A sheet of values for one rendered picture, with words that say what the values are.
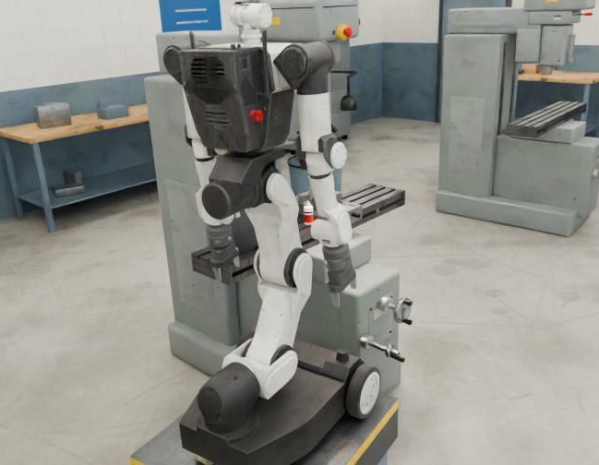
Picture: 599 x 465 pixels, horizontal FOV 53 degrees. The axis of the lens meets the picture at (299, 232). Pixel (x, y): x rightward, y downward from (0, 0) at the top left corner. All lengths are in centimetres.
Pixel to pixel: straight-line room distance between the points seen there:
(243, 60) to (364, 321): 135
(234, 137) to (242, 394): 82
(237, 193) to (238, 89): 31
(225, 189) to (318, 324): 117
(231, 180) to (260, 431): 83
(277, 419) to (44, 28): 521
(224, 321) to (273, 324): 106
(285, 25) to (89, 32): 450
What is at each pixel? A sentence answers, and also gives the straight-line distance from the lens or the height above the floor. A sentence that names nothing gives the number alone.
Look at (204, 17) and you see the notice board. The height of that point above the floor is 174.
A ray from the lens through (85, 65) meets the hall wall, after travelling 684.
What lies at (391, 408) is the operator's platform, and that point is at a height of 39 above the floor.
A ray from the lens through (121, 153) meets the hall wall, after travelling 710.
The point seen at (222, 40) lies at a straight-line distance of 286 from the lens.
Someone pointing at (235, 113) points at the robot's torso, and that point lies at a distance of 172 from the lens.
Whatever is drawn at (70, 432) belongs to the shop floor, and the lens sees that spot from 324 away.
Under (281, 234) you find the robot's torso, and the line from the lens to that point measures 202.
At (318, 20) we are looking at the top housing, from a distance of 243.
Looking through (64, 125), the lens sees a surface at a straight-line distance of 614.
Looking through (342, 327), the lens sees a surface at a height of 54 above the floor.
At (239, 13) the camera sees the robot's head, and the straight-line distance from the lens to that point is 189.
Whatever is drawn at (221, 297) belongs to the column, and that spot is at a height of 48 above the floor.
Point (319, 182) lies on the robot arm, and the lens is 179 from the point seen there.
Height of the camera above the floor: 188
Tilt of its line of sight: 21 degrees down
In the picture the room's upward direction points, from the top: 3 degrees counter-clockwise
